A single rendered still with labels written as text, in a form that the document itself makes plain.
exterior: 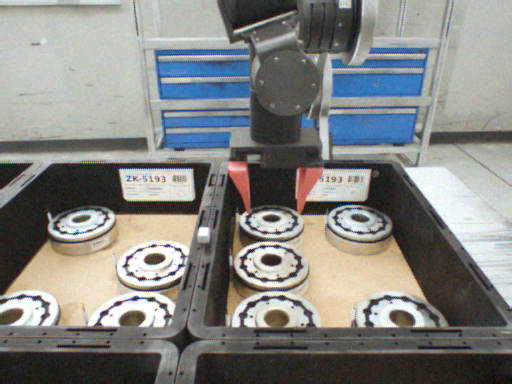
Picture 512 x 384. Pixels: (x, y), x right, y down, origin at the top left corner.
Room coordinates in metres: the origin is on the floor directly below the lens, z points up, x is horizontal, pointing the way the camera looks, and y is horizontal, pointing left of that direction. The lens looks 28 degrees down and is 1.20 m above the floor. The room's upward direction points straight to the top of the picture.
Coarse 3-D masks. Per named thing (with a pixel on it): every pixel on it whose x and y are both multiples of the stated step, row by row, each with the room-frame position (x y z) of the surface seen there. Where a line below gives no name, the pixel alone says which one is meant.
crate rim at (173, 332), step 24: (48, 168) 0.62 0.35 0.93; (216, 168) 0.61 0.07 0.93; (192, 240) 0.40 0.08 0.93; (192, 264) 0.36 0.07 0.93; (192, 288) 0.32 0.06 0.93; (0, 336) 0.25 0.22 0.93; (24, 336) 0.25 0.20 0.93; (48, 336) 0.25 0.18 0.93; (72, 336) 0.25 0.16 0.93; (96, 336) 0.25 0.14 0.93; (120, 336) 0.25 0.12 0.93; (144, 336) 0.25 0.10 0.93; (168, 336) 0.25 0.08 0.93
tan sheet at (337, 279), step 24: (240, 216) 0.63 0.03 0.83; (312, 216) 0.63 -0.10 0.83; (312, 240) 0.55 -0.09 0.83; (312, 264) 0.49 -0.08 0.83; (336, 264) 0.49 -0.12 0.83; (360, 264) 0.49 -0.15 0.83; (384, 264) 0.49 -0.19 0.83; (312, 288) 0.44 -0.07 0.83; (336, 288) 0.44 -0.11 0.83; (360, 288) 0.44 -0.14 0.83; (384, 288) 0.44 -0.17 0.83; (408, 288) 0.43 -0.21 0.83; (336, 312) 0.39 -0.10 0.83
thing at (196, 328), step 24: (216, 192) 0.53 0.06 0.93; (216, 216) 0.48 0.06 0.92; (432, 216) 0.46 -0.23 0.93; (216, 240) 0.40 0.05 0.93; (456, 240) 0.40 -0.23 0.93; (480, 288) 0.32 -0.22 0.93; (192, 312) 0.28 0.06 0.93; (504, 312) 0.28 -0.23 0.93; (192, 336) 0.26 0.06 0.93; (216, 336) 0.25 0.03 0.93; (240, 336) 0.25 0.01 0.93; (264, 336) 0.25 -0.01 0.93; (288, 336) 0.25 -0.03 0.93; (312, 336) 0.25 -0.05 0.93; (336, 336) 0.25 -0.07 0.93; (360, 336) 0.26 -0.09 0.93; (384, 336) 0.25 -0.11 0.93; (408, 336) 0.25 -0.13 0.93; (432, 336) 0.25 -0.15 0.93; (456, 336) 0.25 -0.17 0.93; (480, 336) 0.25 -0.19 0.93; (504, 336) 0.25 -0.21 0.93
